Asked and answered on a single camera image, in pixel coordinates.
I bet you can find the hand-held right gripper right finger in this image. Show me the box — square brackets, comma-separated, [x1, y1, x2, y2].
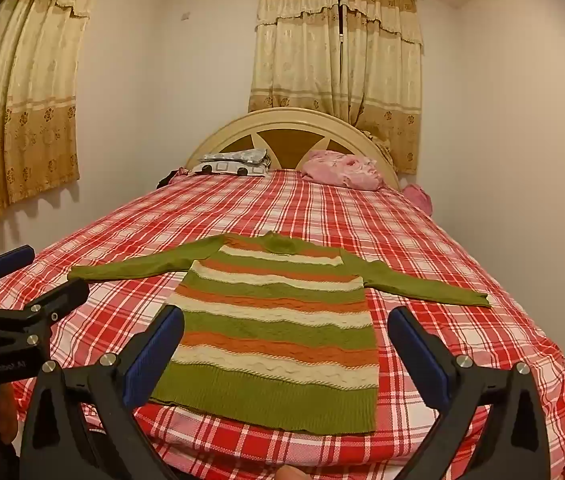
[387, 306, 552, 480]

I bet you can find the green orange white striped sweater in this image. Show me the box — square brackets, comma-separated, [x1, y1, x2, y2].
[67, 231, 492, 435]

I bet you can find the pink cloth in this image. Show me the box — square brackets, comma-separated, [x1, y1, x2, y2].
[402, 183, 435, 216]

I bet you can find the grey patterned pillow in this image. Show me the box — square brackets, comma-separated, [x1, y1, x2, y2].
[190, 147, 272, 177]

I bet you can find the cream wooden headboard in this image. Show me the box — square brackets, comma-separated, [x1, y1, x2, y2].
[185, 108, 399, 181]

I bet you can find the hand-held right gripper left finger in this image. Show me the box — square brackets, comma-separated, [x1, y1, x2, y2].
[20, 305, 186, 480]

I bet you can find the red plaid bed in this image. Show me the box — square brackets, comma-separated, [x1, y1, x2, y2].
[0, 167, 565, 480]

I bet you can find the beige floral curtain panel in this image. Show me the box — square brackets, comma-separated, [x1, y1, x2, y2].
[339, 0, 424, 176]
[248, 0, 348, 123]

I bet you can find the wide beige floral curtain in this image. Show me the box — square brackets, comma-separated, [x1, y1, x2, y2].
[0, 0, 106, 235]

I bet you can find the pink floral pillow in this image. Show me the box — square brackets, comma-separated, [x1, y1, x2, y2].
[298, 149, 392, 192]

